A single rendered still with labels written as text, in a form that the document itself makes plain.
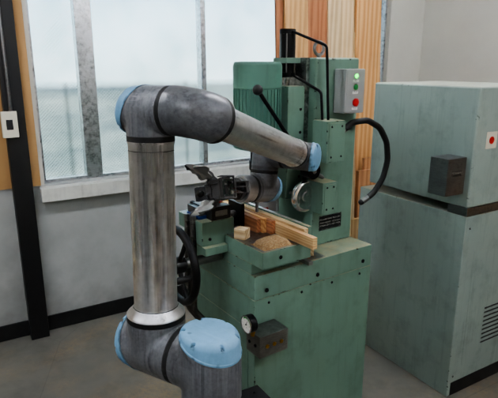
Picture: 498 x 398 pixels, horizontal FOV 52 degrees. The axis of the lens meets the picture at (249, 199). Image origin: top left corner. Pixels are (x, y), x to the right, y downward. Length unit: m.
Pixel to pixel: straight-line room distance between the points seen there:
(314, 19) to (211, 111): 2.45
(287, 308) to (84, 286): 1.63
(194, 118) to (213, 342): 0.52
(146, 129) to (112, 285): 2.15
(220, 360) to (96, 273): 2.05
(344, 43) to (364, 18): 0.23
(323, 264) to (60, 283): 1.74
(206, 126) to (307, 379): 1.26
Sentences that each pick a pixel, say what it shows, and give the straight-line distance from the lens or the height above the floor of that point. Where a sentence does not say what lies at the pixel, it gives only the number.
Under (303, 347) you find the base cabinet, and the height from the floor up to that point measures 0.46.
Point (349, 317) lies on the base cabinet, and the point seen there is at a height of 0.51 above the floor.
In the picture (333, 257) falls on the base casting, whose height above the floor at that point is 0.79.
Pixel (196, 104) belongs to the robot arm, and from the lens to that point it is 1.14.
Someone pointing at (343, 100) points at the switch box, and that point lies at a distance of 1.93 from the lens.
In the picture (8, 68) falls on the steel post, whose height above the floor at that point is 1.48.
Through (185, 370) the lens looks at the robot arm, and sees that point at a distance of 1.28.
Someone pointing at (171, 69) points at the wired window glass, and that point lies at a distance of 3.21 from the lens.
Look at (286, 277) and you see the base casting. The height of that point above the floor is 0.76.
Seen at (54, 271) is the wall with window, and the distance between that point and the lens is 3.14.
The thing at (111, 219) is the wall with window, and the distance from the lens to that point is 3.13.
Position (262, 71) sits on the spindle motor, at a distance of 1.79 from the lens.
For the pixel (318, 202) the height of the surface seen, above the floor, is 1.00.
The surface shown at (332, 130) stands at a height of 1.27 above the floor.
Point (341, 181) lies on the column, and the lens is 2.06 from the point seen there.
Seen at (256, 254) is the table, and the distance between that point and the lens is 1.71.
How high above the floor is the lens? 1.50
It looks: 15 degrees down
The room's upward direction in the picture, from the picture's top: straight up
